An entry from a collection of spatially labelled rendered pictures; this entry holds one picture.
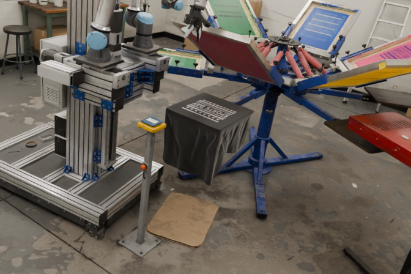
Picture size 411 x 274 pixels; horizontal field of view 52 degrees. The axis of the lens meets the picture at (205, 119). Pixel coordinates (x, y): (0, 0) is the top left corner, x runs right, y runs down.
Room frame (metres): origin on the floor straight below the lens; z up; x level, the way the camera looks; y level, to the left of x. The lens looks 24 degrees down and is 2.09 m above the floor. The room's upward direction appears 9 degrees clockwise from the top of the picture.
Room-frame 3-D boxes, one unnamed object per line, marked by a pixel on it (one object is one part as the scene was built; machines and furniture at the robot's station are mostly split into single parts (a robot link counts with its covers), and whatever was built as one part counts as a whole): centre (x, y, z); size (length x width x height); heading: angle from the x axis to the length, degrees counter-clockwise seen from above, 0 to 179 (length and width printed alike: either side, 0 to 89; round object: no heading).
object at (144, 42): (2.98, 0.54, 1.31); 0.15 x 0.15 x 0.10
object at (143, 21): (2.98, 0.54, 1.42); 0.13 x 0.12 x 0.14; 44
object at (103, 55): (2.52, 0.73, 1.31); 0.15 x 0.15 x 0.10
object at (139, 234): (2.35, 0.33, 0.48); 0.22 x 0.22 x 0.96; 60
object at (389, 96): (3.70, -1.25, 0.91); 1.34 x 0.40 x 0.08; 90
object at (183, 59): (3.69, 0.33, 1.05); 1.08 x 0.61 x 0.23; 90
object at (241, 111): (2.73, -0.03, 0.95); 0.48 x 0.44 x 0.01; 150
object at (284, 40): (3.70, -0.58, 0.67); 0.39 x 0.39 x 1.35
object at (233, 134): (2.63, -0.21, 0.74); 0.46 x 0.04 x 0.42; 150
